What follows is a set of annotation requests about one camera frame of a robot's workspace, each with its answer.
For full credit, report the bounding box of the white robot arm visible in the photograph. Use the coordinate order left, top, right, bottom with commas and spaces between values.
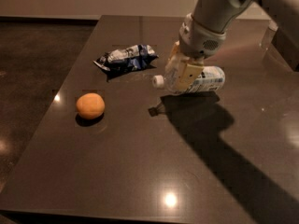
165, 0, 299, 92

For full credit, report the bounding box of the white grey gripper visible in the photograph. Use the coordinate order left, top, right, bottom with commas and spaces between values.
165, 14, 226, 92

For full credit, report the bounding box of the blue label plastic water bottle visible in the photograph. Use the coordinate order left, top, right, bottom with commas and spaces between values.
152, 66, 225, 94

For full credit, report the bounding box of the crumpled blue chip bag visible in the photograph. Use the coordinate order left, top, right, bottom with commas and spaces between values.
93, 45, 158, 73

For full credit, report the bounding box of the orange round fruit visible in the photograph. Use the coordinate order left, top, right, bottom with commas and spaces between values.
76, 93, 105, 119

